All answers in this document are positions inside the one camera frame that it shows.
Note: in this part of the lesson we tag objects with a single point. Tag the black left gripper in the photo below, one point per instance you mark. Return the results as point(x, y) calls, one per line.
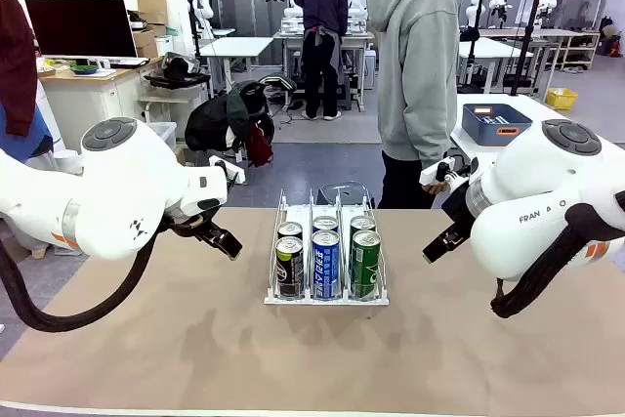
point(190, 226)

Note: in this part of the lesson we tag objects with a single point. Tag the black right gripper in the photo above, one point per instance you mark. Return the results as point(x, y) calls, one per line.
point(459, 207)

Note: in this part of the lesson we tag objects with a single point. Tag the blue plastic bin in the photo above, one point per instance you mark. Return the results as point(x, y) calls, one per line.
point(495, 131)

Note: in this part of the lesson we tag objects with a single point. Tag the person's right forearm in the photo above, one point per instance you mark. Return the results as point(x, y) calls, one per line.
point(437, 134)

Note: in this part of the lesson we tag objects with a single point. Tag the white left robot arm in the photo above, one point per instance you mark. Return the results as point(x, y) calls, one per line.
point(122, 192)

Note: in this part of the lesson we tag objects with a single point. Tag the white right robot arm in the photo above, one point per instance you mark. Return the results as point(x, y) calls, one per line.
point(537, 192)

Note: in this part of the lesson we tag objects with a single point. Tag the person's right hand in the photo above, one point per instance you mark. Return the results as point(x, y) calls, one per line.
point(434, 188)

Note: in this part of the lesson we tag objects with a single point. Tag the black cola can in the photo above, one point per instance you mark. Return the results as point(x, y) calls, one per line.
point(290, 229)
point(289, 265)

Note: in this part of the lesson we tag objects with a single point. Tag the green soda can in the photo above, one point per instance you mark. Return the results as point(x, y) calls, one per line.
point(365, 265)
point(362, 222)

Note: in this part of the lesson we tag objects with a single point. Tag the red cloth bag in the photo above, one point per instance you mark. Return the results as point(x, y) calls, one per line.
point(256, 143)

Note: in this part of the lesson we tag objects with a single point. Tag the blue sports drink can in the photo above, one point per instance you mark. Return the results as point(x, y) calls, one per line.
point(325, 265)
point(325, 223)

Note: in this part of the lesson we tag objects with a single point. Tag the dark grey stool seat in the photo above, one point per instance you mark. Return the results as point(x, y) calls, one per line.
point(344, 192)

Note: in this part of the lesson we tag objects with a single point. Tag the clear plastic storage box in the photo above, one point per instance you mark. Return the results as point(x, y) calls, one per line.
point(163, 134)

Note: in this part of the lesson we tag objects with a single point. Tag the large white table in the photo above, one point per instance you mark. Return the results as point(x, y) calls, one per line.
point(547, 109)

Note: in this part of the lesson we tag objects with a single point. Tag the white paper roll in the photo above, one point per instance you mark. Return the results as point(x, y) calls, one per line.
point(68, 163)

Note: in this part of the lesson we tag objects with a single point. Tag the black bag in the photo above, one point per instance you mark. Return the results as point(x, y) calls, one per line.
point(178, 68)

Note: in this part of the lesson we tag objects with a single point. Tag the yellow plastic crate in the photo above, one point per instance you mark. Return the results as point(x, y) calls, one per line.
point(561, 98)

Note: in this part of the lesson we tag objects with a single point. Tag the white desk cabinet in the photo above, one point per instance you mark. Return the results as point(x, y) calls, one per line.
point(83, 99)

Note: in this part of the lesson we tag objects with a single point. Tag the white background table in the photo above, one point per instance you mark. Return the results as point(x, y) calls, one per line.
point(239, 46)
point(493, 48)

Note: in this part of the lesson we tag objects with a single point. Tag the person in grey hoodie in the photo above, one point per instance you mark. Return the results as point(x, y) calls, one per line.
point(415, 46)

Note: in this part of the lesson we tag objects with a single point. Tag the black tripod pole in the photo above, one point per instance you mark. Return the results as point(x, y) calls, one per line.
point(527, 41)

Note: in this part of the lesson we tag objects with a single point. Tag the green bowl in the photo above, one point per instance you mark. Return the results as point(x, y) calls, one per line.
point(83, 68)

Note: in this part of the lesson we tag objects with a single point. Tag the person in dark hoodie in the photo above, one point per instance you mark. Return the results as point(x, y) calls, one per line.
point(320, 21)

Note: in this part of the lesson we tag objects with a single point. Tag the stacked cardboard boxes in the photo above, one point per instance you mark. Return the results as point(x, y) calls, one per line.
point(149, 2)

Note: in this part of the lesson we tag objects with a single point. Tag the black computer monitor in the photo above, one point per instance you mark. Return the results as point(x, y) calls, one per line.
point(80, 29)

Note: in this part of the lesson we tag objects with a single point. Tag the person in maroon top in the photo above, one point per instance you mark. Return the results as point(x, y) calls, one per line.
point(14, 70)

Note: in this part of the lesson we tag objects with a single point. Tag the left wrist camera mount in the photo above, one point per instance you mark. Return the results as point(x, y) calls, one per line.
point(227, 170)

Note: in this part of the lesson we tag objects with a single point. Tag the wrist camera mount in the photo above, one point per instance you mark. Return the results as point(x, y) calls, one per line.
point(227, 170)
point(437, 170)

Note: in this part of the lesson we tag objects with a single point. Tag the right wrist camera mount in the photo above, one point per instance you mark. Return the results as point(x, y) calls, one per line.
point(437, 170)

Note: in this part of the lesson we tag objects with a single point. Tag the black camera stand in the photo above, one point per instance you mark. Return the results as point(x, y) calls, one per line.
point(472, 46)

